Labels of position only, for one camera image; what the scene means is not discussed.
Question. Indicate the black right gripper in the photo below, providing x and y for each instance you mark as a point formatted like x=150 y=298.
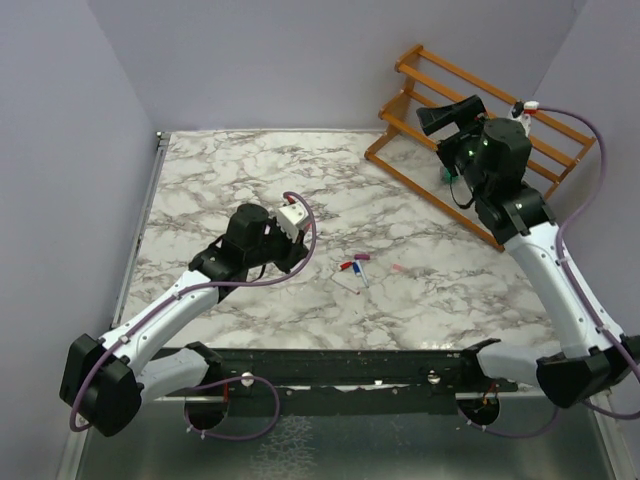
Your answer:
x=471 y=109

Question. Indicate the aluminium table frame rail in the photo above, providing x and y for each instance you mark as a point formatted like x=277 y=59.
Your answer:
x=163 y=138

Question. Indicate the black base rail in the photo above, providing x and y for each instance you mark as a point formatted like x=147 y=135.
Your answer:
x=255 y=382

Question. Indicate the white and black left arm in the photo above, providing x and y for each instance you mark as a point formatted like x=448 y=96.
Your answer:
x=108 y=379

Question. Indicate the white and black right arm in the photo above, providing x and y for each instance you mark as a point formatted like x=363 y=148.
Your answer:
x=491 y=155

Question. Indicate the orange wooden rack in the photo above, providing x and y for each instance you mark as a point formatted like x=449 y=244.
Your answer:
x=408 y=155

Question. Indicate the green cube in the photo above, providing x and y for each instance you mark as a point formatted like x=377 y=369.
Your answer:
x=445 y=176

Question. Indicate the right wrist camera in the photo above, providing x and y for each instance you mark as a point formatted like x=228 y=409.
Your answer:
x=522 y=112

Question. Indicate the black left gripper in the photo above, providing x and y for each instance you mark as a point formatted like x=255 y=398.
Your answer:
x=295 y=251

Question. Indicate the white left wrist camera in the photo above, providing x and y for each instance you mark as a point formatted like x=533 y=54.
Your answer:
x=292 y=219

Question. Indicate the white pen blue end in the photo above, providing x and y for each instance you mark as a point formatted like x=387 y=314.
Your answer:
x=364 y=279

